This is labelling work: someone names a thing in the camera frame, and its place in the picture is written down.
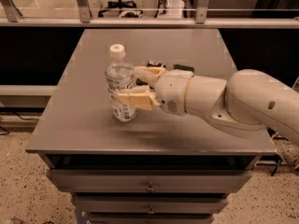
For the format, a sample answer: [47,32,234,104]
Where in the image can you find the green yellow sponge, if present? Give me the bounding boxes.
[173,63,195,73]

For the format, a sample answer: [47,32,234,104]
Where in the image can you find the top grey drawer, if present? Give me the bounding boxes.
[47,169,251,193]

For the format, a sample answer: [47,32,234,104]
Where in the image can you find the grey drawer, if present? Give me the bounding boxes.
[73,195,228,215]
[47,169,251,193]
[88,213,213,224]

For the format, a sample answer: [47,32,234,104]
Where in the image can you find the black floor cable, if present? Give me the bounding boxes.
[0,110,41,136]

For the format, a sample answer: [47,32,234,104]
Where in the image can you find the black snack packet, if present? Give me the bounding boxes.
[146,61,166,68]

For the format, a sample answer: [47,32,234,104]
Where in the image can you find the clear plastic water bottle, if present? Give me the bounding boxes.
[105,44,136,122]

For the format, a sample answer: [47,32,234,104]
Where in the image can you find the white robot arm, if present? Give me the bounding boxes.
[117,66,299,145]

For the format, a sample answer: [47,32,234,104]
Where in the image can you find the grey drawer cabinet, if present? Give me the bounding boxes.
[25,28,278,224]

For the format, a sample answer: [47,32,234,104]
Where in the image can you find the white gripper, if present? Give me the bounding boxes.
[117,66,193,116]

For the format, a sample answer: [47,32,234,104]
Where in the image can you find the middle grey drawer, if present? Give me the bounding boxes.
[73,195,228,215]

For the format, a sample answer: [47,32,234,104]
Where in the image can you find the bottom grey drawer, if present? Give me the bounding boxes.
[88,213,213,224]

